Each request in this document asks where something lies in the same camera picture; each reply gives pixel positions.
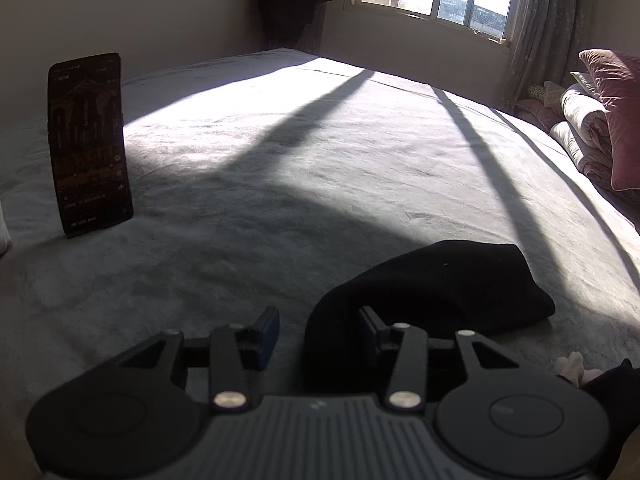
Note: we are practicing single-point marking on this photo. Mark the patterned curtain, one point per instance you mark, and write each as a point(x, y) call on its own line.
point(545, 10)

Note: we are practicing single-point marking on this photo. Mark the black smartphone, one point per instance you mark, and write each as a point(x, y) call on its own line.
point(90, 150)

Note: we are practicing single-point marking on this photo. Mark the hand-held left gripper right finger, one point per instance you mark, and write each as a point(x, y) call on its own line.
point(369, 330)

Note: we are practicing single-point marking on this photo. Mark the dark hanging clothes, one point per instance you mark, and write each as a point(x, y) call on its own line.
point(290, 0)

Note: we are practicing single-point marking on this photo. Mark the pale fluffy object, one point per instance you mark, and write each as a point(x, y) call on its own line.
point(572, 365)

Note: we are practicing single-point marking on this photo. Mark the folded quilt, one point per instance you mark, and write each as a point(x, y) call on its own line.
point(580, 110)

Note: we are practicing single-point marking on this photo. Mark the green patterned cushion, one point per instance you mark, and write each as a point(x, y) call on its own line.
point(537, 91)

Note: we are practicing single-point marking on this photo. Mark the bed with grey sheet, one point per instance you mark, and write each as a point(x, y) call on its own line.
point(300, 160)

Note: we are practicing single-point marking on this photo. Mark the pink pillow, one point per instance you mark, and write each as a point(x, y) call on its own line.
point(622, 110)

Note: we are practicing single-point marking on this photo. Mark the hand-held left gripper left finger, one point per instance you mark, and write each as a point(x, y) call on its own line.
point(267, 335)

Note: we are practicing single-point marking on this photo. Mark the black garment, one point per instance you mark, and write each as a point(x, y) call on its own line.
point(450, 285)

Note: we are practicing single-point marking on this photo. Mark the mauve cushion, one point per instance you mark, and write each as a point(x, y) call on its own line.
point(535, 112)

